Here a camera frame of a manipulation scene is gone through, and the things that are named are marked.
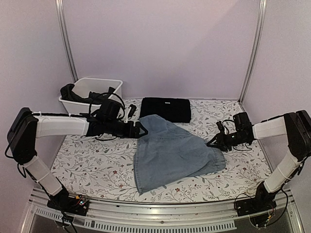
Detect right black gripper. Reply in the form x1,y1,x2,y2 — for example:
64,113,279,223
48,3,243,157
207,131,247,151

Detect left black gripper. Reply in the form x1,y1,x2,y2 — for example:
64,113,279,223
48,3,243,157
105,118,148,138

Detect black t-shirt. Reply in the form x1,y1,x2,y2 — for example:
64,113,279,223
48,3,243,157
139,97,191,123

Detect blue denim garment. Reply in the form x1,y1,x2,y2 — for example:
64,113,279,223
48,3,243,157
134,115,226,195

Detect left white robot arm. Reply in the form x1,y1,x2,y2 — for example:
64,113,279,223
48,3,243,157
6,107,148,211

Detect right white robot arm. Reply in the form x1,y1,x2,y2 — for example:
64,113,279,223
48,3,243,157
207,110,311,212

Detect white plastic laundry bin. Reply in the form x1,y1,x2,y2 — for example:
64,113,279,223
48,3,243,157
59,77,123,114

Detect floral patterned table mat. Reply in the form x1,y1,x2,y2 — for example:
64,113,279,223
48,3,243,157
51,100,271,203

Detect dark garment in bin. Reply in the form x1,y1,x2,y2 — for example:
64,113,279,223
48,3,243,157
60,84,115,105

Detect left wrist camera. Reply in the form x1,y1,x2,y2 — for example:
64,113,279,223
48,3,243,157
99,99,122,119

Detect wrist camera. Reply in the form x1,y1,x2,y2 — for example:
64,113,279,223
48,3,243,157
99,99,122,119
233,112,252,132

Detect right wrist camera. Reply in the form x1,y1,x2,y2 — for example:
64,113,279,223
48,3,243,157
233,112,252,132

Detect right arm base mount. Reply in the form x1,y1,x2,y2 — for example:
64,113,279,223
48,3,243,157
234,182,279,216

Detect front aluminium rail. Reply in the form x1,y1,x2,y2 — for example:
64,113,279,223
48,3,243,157
21,188,306,233

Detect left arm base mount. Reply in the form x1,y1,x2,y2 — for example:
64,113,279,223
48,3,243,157
47,187,89,216

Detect right aluminium frame post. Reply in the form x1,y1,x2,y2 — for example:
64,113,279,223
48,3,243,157
239,0,267,105

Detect aluminium frame post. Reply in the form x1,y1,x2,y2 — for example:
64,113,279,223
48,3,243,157
55,0,78,83
239,0,267,105

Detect left aluminium frame post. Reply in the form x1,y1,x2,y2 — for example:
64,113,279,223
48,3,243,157
55,0,78,83

